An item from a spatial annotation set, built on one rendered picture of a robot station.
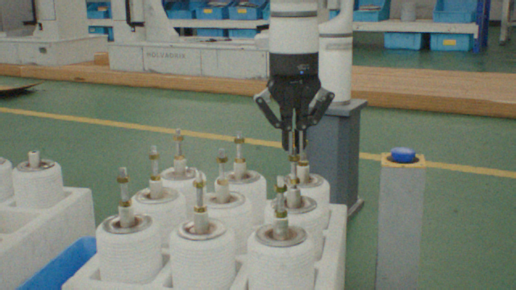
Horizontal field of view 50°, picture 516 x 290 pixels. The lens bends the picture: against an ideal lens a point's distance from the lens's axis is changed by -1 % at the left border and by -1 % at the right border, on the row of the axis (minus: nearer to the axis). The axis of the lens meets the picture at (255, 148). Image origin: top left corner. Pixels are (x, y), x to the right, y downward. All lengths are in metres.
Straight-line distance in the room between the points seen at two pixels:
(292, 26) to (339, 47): 0.60
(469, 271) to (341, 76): 0.55
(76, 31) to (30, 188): 3.29
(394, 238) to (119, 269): 0.45
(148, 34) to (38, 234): 2.86
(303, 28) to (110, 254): 0.43
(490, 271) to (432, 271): 0.13
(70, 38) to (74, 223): 3.24
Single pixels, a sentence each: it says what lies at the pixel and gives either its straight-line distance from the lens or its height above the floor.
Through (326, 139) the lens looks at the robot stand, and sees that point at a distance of 1.42.
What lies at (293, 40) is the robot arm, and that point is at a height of 0.52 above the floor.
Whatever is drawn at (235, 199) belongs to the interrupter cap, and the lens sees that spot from 0.93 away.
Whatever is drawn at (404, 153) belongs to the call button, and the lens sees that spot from 0.92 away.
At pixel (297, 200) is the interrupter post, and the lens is 0.89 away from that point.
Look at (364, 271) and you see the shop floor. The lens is 1.24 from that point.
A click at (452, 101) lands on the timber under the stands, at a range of 2.80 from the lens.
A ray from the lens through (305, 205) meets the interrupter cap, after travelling 0.90.
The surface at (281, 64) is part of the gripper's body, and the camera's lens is 0.81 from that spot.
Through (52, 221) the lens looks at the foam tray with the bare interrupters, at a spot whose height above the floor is 0.17.
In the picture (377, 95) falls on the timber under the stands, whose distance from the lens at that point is 2.88.
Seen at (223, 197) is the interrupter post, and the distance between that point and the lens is 0.91.
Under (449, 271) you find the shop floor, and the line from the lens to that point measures 1.28.
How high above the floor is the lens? 0.59
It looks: 16 degrees down
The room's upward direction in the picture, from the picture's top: 1 degrees counter-clockwise
